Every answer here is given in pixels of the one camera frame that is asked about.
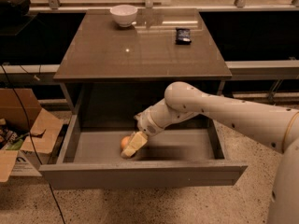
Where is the dark blue snack packet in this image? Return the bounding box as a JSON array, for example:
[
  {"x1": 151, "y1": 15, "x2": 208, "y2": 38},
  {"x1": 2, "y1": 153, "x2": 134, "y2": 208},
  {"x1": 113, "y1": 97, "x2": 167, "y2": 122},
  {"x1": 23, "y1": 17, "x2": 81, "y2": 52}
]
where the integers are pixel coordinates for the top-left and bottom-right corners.
[{"x1": 176, "y1": 28, "x2": 192, "y2": 45}]

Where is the black object on shelf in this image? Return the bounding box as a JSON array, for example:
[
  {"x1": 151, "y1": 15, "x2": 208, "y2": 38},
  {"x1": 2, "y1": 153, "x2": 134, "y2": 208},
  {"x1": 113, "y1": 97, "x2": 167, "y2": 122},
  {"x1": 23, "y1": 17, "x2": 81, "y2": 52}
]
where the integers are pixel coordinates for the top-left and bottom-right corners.
[{"x1": 0, "y1": 0, "x2": 31, "y2": 18}]

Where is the black cable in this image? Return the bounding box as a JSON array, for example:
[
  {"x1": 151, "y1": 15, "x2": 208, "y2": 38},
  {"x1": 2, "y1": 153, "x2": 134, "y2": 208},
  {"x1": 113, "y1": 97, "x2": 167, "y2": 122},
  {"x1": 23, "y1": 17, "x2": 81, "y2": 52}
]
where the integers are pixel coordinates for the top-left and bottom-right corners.
[{"x1": 0, "y1": 63, "x2": 66, "y2": 224}]

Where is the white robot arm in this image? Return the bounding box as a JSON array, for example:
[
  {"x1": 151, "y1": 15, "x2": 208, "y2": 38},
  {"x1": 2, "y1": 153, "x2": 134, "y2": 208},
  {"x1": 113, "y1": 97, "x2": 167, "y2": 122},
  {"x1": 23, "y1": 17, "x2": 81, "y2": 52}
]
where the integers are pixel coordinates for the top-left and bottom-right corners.
[{"x1": 121, "y1": 82, "x2": 299, "y2": 224}]

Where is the open cardboard box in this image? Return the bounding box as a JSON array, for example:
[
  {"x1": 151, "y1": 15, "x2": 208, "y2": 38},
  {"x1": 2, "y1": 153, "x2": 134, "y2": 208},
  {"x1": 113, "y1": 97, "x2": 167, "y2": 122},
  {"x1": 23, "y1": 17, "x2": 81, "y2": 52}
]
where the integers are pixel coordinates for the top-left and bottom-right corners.
[{"x1": 0, "y1": 89, "x2": 64, "y2": 183}]

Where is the orange fruit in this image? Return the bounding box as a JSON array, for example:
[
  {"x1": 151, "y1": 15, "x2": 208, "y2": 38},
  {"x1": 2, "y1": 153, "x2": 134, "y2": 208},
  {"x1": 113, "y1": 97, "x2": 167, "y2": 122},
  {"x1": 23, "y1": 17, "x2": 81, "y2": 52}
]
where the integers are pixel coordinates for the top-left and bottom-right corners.
[{"x1": 121, "y1": 136, "x2": 130, "y2": 149}]

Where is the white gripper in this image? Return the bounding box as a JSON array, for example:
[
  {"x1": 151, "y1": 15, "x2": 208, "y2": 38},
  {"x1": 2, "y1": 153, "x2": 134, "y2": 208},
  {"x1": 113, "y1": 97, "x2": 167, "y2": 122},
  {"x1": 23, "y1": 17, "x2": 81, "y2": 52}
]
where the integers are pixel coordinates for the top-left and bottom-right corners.
[{"x1": 121, "y1": 106, "x2": 163, "y2": 159}]

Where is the grey window ledge rail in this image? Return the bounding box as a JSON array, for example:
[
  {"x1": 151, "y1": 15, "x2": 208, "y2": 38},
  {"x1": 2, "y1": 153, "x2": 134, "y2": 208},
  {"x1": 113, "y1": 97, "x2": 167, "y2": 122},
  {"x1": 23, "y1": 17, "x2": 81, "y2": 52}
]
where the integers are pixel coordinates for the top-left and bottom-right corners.
[{"x1": 1, "y1": 60, "x2": 299, "y2": 80}]

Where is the grey cabinet with counter top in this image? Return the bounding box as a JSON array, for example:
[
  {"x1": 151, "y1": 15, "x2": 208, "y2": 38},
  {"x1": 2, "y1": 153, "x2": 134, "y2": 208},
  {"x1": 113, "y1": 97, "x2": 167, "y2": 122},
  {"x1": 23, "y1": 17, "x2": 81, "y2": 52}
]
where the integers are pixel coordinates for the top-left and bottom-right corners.
[{"x1": 54, "y1": 8, "x2": 232, "y2": 127}]

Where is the open grey top drawer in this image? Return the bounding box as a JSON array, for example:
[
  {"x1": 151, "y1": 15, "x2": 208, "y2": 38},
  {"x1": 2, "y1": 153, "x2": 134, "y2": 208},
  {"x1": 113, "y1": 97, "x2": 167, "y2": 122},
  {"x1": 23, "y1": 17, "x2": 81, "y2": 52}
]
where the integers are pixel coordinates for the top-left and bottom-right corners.
[{"x1": 40, "y1": 116, "x2": 248, "y2": 189}]

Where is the white ceramic bowl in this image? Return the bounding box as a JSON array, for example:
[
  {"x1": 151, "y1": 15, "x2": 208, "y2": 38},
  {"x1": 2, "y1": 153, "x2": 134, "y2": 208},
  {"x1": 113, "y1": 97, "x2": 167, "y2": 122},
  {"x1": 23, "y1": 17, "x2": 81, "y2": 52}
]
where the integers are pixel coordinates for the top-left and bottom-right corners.
[{"x1": 110, "y1": 5, "x2": 138, "y2": 27}]

